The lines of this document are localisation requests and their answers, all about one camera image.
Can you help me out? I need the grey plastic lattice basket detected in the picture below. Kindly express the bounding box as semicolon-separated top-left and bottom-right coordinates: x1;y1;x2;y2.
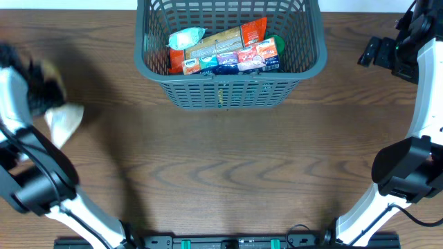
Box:
134;0;327;109

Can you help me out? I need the green lidded seasoning jar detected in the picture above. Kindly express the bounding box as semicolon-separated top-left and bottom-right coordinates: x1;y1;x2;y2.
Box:
265;34;286;56

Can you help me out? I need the multicolour tissue pack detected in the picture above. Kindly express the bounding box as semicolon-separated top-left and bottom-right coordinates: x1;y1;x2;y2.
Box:
181;38;280;75

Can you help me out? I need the small teal white sachet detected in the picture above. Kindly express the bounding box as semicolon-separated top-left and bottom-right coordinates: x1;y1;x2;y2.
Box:
168;27;206;50

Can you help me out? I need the orange spaghetti packet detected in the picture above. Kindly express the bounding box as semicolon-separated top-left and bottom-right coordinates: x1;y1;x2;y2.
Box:
168;17;267;74

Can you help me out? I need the white paper bag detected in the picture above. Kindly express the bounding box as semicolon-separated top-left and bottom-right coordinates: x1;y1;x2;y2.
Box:
44;103;84;149

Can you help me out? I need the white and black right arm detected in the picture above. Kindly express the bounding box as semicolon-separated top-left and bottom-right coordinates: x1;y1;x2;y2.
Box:
322;0;442;248

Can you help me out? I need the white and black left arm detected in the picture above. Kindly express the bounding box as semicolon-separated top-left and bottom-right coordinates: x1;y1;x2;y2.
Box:
1;43;145;248

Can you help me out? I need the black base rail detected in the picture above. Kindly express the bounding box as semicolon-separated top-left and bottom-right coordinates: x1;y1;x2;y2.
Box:
53;233;401;249

